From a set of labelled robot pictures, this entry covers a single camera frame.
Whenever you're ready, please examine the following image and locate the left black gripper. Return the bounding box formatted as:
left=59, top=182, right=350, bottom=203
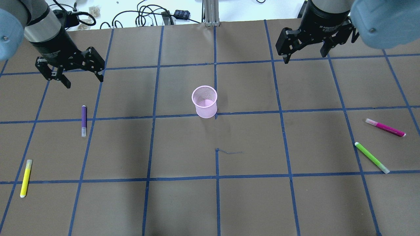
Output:
left=35, top=31, right=105, bottom=89

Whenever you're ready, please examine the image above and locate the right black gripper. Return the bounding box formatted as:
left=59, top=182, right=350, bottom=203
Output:
left=276, top=10, right=360, bottom=64

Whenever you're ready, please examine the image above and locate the purple pen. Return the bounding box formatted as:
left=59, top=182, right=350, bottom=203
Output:
left=81, top=106, right=87, bottom=137

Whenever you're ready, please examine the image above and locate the pink pen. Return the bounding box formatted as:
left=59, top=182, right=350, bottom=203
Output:
left=365, top=118, right=407, bottom=137

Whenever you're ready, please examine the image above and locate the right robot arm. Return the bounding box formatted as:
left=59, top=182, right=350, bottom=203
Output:
left=276, top=0, right=420, bottom=63

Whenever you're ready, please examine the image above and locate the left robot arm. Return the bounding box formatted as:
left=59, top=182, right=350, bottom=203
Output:
left=0, top=0, right=105, bottom=88

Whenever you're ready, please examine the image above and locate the pink mesh cup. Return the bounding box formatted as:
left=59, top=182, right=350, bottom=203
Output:
left=191, top=85, right=218, bottom=119

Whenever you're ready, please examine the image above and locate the snack bag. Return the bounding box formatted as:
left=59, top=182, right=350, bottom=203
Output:
left=88, top=5, right=101, bottom=18

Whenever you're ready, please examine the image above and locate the yellow pen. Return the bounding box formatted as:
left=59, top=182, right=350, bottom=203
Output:
left=20, top=159, right=32, bottom=198

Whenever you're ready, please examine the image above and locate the black power adapter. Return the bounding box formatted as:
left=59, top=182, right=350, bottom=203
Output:
left=173, top=10, right=191, bottom=20

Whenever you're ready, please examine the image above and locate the green pen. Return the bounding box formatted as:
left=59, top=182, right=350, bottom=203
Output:
left=354, top=142, right=390, bottom=174

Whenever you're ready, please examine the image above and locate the black cable bundle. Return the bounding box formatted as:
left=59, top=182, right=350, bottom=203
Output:
left=100, top=0, right=200, bottom=29

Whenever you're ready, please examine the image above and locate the aluminium frame post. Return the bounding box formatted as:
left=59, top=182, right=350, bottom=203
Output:
left=201, top=0, right=220, bottom=27

